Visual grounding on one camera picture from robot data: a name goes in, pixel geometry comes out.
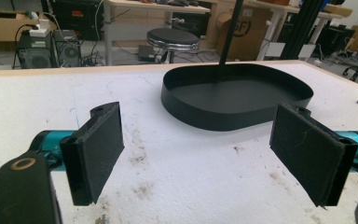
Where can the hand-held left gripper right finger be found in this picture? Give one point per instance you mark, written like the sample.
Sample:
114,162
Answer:
310,152

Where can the black stand pole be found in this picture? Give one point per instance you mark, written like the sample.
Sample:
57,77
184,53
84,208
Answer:
231,31

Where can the flat cardboard box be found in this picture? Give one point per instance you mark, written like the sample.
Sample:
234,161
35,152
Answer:
0,28

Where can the cardboard box with round logo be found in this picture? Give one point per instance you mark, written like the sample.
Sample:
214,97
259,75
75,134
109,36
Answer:
248,34

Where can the black metal frame post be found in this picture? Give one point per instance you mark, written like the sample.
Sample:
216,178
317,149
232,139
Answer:
301,28

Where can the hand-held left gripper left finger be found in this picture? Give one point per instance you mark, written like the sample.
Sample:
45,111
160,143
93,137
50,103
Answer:
96,155

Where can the grey computer tower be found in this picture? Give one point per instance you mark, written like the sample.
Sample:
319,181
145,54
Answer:
68,49

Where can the white-legged long table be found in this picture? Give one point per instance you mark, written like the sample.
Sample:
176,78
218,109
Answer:
276,12

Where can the white power adapter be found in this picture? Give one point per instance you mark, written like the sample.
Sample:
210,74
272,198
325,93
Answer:
40,29

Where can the black equipment case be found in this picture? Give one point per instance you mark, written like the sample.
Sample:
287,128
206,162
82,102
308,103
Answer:
74,18

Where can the black oval tray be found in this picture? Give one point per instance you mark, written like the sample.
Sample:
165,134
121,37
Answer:
230,102

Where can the black round stool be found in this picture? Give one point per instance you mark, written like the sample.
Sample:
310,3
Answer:
172,39

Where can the black cabinet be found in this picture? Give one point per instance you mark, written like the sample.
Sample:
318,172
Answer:
335,40

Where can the small grey floor box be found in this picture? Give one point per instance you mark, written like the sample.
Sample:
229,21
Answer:
146,53

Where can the black computer tower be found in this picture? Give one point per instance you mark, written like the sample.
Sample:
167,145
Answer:
34,53

